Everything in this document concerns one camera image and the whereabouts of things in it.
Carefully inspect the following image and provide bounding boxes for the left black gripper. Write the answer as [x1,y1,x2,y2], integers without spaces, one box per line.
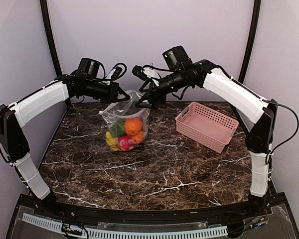
[80,78,131,103]

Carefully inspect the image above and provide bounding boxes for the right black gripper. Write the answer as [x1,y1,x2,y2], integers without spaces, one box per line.
[136,68,192,108]

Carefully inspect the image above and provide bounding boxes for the clear zip top bag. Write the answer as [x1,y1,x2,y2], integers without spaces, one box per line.
[99,90,150,151]

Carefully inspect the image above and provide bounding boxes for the orange toy orange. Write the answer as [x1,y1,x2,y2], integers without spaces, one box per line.
[124,118,143,136]

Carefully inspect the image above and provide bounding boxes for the green toy pepper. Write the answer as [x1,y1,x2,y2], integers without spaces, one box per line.
[111,122,126,137]

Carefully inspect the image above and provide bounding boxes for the orange green toy mango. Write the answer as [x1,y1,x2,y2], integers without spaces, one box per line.
[131,131,144,144]

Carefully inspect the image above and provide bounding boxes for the yellow toy pear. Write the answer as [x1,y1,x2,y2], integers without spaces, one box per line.
[106,131,119,151]

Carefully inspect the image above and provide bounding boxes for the red toy apple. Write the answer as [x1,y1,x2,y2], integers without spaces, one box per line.
[117,135,134,151]

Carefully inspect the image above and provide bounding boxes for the pink plastic basket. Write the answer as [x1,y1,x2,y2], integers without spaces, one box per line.
[175,102,239,153]

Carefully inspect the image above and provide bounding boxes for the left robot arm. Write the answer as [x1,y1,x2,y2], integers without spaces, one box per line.
[0,58,130,217]

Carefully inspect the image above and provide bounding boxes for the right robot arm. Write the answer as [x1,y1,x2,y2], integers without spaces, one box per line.
[132,46,282,216]

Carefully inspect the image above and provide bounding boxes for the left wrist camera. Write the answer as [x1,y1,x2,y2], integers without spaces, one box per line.
[102,63,128,85]

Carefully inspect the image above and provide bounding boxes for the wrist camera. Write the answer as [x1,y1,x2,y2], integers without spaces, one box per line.
[102,63,128,85]
[132,65,161,81]

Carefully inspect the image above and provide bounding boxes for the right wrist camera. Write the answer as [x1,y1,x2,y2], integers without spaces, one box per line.
[132,65,161,81]

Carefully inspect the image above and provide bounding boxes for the right black frame post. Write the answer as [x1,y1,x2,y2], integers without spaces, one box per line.
[238,0,261,83]

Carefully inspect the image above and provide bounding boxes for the black frame post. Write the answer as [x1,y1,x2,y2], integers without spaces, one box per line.
[238,0,261,83]
[40,0,62,77]

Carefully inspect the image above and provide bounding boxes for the left black frame post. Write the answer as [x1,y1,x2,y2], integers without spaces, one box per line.
[40,0,62,77]

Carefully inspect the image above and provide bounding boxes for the white slotted cable duct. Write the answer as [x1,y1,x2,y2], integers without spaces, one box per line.
[21,213,228,239]

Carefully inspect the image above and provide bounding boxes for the black front rail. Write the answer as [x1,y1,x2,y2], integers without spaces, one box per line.
[14,194,295,232]

